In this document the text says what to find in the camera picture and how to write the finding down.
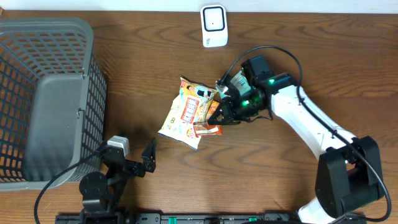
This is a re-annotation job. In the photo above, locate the white barcode scanner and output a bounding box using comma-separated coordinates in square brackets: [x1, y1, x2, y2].
[200, 4, 228, 48]

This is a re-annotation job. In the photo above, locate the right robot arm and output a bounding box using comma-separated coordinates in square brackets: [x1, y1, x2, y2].
[208, 55, 386, 223]

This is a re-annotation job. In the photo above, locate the small orange snack packet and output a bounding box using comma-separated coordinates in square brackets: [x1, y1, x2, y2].
[205, 100, 220, 121]

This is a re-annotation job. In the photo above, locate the yellow snack bag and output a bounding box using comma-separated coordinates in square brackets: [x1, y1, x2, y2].
[158, 77, 216, 150]

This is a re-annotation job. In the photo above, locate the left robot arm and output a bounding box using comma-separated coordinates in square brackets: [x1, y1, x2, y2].
[79, 136, 157, 224]

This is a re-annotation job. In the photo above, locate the grey plastic shopping basket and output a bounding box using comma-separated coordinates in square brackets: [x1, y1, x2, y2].
[1, 18, 107, 191]

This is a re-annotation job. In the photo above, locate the red Top chocolate bar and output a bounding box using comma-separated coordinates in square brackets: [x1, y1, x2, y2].
[193, 123, 223, 137]

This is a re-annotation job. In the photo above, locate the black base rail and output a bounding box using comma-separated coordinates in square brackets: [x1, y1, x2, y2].
[55, 212, 368, 224]

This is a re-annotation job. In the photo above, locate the light teal wipes packet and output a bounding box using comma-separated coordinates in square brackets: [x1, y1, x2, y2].
[226, 70, 251, 98]

